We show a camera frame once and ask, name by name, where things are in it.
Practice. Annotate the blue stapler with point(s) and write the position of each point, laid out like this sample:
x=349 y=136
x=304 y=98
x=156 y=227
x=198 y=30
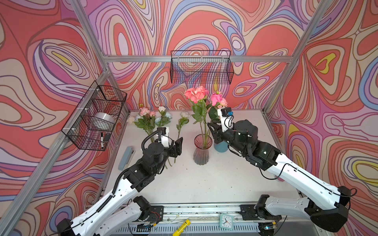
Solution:
x=126 y=157

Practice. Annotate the teal ceramic vase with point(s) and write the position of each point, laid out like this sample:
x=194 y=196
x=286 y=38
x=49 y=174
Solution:
x=221 y=147

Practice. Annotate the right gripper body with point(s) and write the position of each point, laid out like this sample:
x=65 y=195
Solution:
x=229 y=136

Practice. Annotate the dark pink rose stem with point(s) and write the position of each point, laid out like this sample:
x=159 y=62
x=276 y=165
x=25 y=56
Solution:
x=213 y=115

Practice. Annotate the left wire basket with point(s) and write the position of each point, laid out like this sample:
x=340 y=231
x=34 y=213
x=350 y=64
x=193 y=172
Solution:
x=85 y=131

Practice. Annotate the yellow marker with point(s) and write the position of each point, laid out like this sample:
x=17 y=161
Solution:
x=181 y=229

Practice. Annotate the salmon pink rose stem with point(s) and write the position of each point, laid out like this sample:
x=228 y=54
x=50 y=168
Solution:
x=198 y=98

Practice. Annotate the grey tape roll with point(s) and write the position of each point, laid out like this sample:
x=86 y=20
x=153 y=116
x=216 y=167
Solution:
x=105 y=117

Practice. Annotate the back wire basket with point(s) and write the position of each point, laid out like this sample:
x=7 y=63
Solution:
x=201 y=67

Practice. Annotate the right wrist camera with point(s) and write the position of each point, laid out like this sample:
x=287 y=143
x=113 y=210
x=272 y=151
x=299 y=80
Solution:
x=226 y=118

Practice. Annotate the pink flower bunch on table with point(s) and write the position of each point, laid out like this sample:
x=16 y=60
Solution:
x=145 y=119

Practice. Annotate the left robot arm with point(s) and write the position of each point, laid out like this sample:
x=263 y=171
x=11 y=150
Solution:
x=123 y=204

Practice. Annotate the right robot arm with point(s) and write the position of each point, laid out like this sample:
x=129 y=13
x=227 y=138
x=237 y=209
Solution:
x=324 y=204

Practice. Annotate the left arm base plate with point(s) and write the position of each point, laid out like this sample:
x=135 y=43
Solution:
x=153 y=214

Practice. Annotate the teal alarm clock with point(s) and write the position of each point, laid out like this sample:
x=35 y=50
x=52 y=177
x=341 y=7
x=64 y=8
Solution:
x=226 y=222

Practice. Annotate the light pink carnation stem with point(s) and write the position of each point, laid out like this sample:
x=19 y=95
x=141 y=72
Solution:
x=221 y=103

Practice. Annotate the white rose stem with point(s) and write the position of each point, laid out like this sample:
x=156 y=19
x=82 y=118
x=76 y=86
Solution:
x=184 y=119

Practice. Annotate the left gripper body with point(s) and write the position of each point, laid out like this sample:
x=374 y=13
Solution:
x=170 y=152

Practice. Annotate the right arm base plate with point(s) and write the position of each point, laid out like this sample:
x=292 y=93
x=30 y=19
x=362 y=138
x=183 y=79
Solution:
x=257 y=212

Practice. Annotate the wire basket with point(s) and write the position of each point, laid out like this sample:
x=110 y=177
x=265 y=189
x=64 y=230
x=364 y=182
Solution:
x=201 y=67
x=85 y=131

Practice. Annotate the pink glass vase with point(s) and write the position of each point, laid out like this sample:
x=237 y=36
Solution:
x=202 y=150

